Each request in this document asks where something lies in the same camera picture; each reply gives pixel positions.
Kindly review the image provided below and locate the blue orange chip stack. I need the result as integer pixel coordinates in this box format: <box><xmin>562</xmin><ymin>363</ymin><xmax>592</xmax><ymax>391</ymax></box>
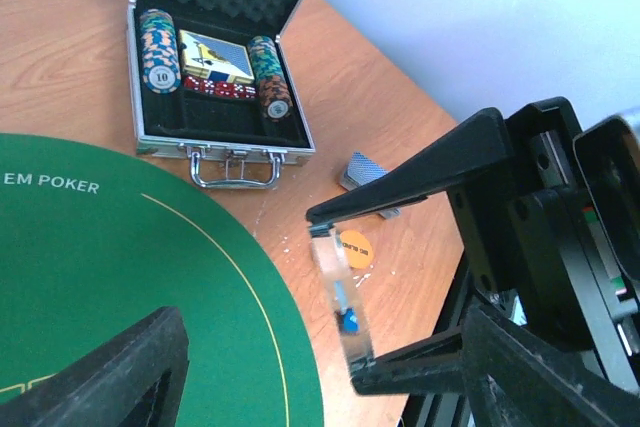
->
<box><xmin>139</xmin><ymin>9</ymin><xmax>181</xmax><ymax>94</ymax></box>

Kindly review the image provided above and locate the row of red dice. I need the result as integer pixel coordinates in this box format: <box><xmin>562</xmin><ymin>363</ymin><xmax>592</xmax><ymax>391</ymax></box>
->
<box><xmin>183</xmin><ymin>75</ymin><xmax>257</xmax><ymax>99</ymax></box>

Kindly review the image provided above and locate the clear acrylic dealer button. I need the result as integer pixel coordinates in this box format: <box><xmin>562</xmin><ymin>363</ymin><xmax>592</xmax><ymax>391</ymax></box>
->
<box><xmin>309</xmin><ymin>224</ymin><xmax>375</xmax><ymax>375</ymax></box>

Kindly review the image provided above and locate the round green poker mat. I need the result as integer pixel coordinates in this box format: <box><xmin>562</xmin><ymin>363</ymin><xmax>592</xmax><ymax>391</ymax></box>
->
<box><xmin>1</xmin><ymin>134</ymin><xmax>324</xmax><ymax>426</ymax></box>

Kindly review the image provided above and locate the loose blue card deck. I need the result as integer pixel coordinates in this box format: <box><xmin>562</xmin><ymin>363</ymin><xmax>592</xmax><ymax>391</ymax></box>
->
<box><xmin>339</xmin><ymin>152</ymin><xmax>388</xmax><ymax>191</ymax></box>

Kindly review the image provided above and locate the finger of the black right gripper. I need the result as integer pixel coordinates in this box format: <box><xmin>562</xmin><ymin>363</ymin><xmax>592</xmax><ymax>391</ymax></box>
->
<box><xmin>351</xmin><ymin>306</ymin><xmax>639</xmax><ymax>426</ymax></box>

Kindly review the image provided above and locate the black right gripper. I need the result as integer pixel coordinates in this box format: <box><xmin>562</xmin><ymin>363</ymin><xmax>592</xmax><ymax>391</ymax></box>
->
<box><xmin>306</xmin><ymin>97</ymin><xmax>639</xmax><ymax>392</ymax></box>

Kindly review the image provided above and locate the aluminium poker case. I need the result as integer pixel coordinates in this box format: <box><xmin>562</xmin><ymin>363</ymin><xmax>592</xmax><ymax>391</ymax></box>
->
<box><xmin>127</xmin><ymin>0</ymin><xmax>315</xmax><ymax>189</ymax></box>

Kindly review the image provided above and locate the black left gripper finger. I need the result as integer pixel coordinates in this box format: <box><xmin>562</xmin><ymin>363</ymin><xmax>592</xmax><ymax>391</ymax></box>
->
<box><xmin>1</xmin><ymin>306</ymin><xmax>189</xmax><ymax>426</ymax></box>

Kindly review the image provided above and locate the boxed playing card deck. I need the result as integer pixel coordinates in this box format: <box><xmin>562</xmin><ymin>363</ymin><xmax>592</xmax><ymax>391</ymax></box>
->
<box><xmin>178</xmin><ymin>29</ymin><xmax>255</xmax><ymax>84</ymax></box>

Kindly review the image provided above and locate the orange big blind button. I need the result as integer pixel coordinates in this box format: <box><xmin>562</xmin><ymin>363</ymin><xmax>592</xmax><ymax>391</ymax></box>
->
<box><xmin>340</xmin><ymin>230</ymin><xmax>374</xmax><ymax>270</ymax></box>

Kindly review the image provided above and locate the small blue blind button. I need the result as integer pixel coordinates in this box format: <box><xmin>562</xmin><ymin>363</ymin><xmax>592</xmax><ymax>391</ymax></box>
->
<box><xmin>337</xmin><ymin>307</ymin><xmax>360</xmax><ymax>335</ymax></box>

